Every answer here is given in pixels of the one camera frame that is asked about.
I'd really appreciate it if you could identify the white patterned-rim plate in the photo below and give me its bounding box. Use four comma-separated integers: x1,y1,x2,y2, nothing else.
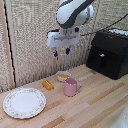
2,87,47,120

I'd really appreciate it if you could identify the white object on black box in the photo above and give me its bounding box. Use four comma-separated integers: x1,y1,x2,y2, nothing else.
108,28,128,37

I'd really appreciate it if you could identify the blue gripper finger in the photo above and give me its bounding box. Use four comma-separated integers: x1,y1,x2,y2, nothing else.
65,47,72,56
53,49,59,59

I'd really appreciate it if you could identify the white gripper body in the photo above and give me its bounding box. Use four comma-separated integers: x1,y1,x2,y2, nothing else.
46,27,82,49

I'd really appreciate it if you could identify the black vertical wall strip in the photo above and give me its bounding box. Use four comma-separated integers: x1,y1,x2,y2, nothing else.
5,0,17,88

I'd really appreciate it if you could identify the pink mug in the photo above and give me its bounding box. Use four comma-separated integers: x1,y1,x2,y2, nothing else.
63,77,83,98

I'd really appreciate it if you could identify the yellow food in bowl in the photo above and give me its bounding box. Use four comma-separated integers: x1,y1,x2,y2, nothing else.
58,73,70,80

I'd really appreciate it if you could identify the black cable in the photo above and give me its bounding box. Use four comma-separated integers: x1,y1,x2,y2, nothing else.
79,13,128,37

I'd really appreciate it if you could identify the black box appliance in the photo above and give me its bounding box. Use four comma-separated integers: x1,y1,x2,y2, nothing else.
85,29,128,81

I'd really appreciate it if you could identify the small white bowl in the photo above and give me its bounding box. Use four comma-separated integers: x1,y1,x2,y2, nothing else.
56,70,72,83

